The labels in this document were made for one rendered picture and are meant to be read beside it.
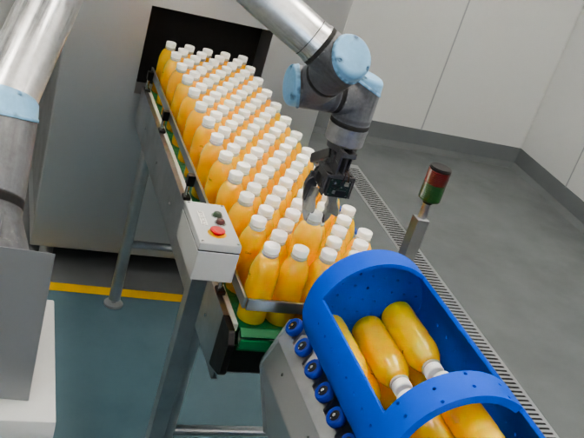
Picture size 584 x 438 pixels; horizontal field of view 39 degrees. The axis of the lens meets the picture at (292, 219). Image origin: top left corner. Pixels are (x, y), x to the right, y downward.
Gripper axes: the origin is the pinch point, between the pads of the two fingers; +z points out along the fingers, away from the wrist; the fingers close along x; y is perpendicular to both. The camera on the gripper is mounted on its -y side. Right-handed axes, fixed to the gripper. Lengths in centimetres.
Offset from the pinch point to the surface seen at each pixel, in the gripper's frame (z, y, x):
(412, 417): -1, 72, -6
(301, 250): 5.9, 7.7, -4.1
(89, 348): 116, -97, -26
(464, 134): 98, -380, 289
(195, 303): 28.1, -0.2, -22.9
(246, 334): 27.1, 12.3, -13.0
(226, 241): 6.5, 5.9, -21.9
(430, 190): -3.3, -17.4, 39.6
